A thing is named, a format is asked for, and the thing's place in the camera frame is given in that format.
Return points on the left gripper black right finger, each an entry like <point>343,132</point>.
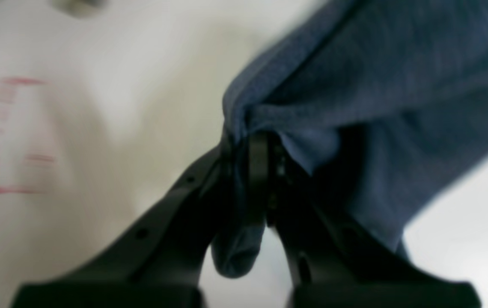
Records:
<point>333,262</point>

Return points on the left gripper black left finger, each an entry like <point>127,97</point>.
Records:
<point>157,262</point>

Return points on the dark blue T-shirt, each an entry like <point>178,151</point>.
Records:
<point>384,103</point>

